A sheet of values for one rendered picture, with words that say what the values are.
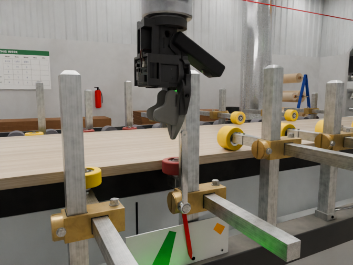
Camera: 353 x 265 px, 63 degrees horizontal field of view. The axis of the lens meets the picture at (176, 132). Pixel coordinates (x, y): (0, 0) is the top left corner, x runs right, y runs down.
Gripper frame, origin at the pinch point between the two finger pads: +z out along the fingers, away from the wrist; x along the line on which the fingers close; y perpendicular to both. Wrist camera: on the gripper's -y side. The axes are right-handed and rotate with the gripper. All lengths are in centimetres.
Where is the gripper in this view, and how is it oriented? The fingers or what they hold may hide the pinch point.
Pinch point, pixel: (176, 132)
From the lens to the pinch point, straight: 54.5
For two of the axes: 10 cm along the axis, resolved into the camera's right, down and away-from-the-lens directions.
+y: -8.9, 0.5, -4.5
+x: 4.5, 1.2, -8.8
